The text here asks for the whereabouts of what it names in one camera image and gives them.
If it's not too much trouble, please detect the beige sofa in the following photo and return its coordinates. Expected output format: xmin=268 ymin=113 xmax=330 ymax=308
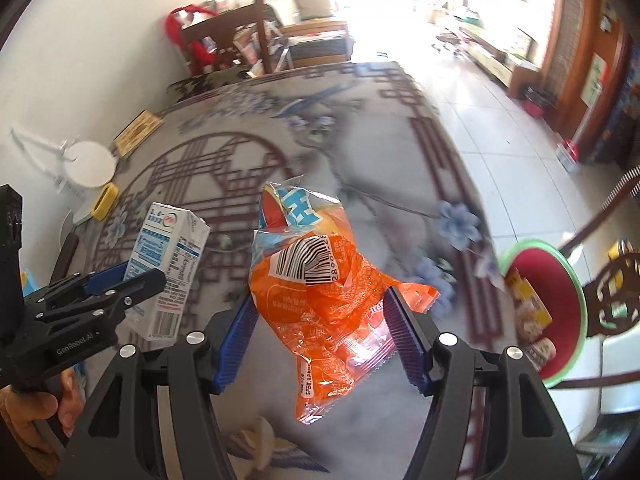
xmin=265 ymin=0 xmax=356 ymax=67

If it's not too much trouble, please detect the low television cabinet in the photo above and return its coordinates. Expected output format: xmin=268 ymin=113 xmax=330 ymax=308
xmin=450 ymin=15 xmax=543 ymax=98

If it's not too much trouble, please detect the yellow medicine box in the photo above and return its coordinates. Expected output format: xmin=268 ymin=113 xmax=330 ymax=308
xmin=506 ymin=267 xmax=553 ymax=328

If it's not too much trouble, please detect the carved wooden chair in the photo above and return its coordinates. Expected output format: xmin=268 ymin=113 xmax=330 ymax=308
xmin=557 ymin=195 xmax=640 ymax=396

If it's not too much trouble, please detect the person's left hand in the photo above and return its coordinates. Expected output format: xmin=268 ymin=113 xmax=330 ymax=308
xmin=0 ymin=369 xmax=87 ymax=456

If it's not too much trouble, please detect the orange snack bag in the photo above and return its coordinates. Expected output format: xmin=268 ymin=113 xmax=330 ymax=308
xmin=249 ymin=175 xmax=441 ymax=426

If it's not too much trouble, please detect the mop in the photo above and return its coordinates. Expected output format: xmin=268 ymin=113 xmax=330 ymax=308
xmin=557 ymin=100 xmax=601 ymax=173

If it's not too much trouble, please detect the red waste bin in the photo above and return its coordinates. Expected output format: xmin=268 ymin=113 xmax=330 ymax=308
xmin=522 ymin=85 xmax=551 ymax=118

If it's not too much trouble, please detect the yellow plastic object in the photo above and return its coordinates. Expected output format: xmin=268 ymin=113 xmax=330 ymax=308
xmin=607 ymin=237 xmax=637 ymax=262

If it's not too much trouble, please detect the red basin with green rim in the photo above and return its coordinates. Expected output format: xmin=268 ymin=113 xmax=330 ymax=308
xmin=497 ymin=240 xmax=588 ymax=390

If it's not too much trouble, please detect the floral seat cushion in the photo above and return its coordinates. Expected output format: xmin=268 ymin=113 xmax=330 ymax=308
xmin=167 ymin=72 xmax=251 ymax=106

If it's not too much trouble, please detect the white blue milk carton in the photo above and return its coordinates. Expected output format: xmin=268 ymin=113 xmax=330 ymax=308
xmin=122 ymin=202 xmax=212 ymax=343

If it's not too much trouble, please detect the white blue cardboard box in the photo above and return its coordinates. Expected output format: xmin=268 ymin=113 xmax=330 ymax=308
xmin=525 ymin=336 xmax=558 ymax=372

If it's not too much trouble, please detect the floral wall picture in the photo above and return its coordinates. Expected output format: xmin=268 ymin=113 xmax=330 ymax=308
xmin=582 ymin=52 xmax=608 ymax=106

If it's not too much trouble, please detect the patterned tablecloth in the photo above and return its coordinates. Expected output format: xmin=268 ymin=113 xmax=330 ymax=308
xmin=60 ymin=60 xmax=506 ymax=480

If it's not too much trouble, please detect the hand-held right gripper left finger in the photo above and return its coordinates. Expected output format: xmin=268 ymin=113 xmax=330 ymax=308
xmin=62 ymin=292 xmax=261 ymax=480

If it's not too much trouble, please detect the yellow tape dispenser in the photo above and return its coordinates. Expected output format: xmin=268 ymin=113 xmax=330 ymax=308
xmin=91 ymin=183 xmax=121 ymax=221

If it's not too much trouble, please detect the white desk lamp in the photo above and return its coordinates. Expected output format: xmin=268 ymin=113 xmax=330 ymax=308
xmin=10 ymin=127 xmax=118 ymax=197

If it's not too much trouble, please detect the white bead string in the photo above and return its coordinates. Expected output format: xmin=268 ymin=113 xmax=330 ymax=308
xmin=602 ymin=167 xmax=640 ymax=209

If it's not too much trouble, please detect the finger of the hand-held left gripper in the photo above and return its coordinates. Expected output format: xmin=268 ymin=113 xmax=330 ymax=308
xmin=47 ymin=261 xmax=132 ymax=297
xmin=27 ymin=267 xmax=167 ymax=325

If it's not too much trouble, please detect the yellow printed book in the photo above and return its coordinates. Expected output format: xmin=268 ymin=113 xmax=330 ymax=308
xmin=112 ymin=112 xmax=165 ymax=157

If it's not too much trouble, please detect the dark wooden chair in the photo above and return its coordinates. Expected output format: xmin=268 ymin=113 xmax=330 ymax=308
xmin=177 ymin=0 xmax=281 ymax=78

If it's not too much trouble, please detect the red garment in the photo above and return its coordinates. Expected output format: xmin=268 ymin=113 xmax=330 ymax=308
xmin=166 ymin=4 xmax=217 ymax=76

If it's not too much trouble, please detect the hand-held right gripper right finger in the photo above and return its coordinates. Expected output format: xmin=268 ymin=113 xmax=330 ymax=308
xmin=382 ymin=287 xmax=583 ymax=480

